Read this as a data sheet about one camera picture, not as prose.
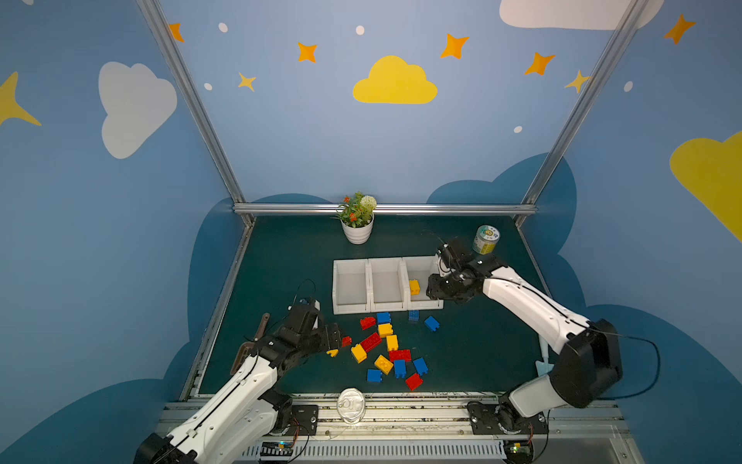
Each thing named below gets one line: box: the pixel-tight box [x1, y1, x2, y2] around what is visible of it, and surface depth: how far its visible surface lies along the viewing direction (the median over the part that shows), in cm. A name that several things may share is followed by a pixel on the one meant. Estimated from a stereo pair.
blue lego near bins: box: [376, 312, 392, 324], surface depth 92 cm
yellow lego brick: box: [408, 279, 421, 296], surface depth 100 cm
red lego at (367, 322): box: [359, 317, 376, 331], surface depth 92 cm
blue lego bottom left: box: [366, 369, 383, 383], surface depth 83 cm
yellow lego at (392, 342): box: [386, 334, 400, 352], surface depth 87 cm
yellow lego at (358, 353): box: [350, 343, 369, 364], surface depth 86 cm
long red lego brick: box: [359, 332, 383, 353], surface depth 88 cm
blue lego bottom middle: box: [394, 359, 407, 379], surface depth 82 cm
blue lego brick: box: [424, 315, 440, 332], surface depth 93 cm
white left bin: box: [332, 258, 371, 316], surface depth 98 cm
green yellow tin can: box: [472, 224, 501, 256], surface depth 110 cm
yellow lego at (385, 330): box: [377, 322, 394, 339], surface depth 90 cm
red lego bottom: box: [404, 373, 425, 392], surface depth 81 cm
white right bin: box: [400, 256, 444, 311], surface depth 95 cm
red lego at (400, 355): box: [388, 348, 412, 364], surface depth 86 cm
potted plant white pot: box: [330, 191, 378, 246], surface depth 108 cm
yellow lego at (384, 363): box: [373, 353, 395, 376], surface depth 86 cm
